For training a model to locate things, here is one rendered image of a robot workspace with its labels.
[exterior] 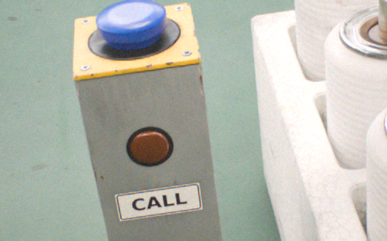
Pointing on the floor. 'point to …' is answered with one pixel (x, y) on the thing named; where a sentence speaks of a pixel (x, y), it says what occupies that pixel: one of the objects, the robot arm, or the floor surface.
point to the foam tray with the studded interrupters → (301, 143)
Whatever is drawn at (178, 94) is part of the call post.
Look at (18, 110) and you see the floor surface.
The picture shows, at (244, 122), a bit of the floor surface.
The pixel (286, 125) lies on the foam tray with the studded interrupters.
